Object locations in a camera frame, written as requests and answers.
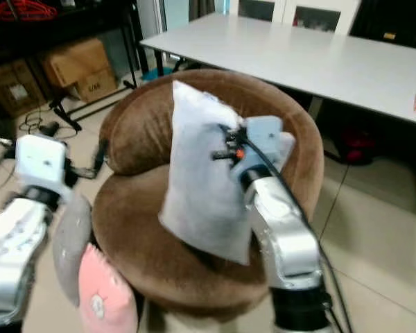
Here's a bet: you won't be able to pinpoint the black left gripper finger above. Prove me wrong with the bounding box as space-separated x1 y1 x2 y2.
93 139 111 174

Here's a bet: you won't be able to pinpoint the white pillow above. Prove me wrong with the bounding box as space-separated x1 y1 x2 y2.
157 79 296 266

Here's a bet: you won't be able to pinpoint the brown round sofa chair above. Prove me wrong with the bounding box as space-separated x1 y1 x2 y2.
92 69 326 323

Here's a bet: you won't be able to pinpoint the grey pillow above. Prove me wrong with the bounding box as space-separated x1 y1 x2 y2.
51 192 95 308

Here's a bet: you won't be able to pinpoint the light brown cardboard box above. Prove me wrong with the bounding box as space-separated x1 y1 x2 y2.
41 37 119 104

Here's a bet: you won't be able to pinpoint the large white table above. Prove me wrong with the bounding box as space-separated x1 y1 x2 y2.
139 12 416 128

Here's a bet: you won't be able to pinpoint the dark brown cardboard box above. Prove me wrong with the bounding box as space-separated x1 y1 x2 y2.
0 58 44 119

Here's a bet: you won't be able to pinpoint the red and black bag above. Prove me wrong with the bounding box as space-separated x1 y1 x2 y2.
332 124 380 167

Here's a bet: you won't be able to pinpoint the black shelf rack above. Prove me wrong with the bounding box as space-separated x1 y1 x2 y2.
0 0 142 141

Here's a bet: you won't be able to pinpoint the white chair back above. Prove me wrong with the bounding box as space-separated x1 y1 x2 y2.
228 0 286 19
280 0 363 36

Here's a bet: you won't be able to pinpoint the red clothes hangers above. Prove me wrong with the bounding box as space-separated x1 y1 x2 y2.
0 0 60 22

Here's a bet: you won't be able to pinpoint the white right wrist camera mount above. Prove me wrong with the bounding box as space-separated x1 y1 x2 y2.
241 115 296 176

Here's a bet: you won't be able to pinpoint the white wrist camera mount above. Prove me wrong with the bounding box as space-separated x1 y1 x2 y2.
15 134 71 206
241 115 296 176

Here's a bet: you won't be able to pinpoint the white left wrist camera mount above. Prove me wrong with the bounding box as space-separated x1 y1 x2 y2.
15 134 71 206

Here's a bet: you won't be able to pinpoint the black floor cable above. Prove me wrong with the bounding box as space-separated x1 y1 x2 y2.
19 104 81 137

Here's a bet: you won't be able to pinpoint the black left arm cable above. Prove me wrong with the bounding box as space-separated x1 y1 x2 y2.
0 154 23 180

